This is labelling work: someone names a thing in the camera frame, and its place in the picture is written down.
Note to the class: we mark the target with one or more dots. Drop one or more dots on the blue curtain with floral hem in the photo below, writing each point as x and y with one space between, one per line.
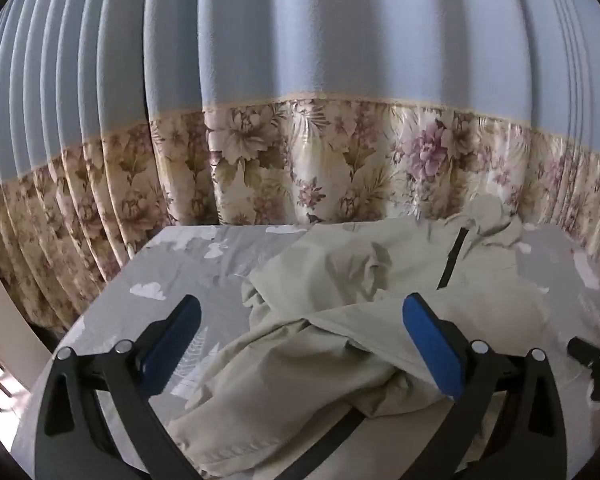
300 60

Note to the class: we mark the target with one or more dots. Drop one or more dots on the pale beige zip jacket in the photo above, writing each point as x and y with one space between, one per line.
330 360

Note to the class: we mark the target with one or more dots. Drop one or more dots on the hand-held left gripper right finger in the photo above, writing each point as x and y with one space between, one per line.
432 345

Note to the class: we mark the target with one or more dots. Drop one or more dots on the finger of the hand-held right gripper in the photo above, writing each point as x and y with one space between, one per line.
587 351

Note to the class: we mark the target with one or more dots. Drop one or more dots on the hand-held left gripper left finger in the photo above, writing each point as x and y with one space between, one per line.
172 342

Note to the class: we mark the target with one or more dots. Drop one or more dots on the grey bear print bed sheet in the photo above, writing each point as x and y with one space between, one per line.
190 260

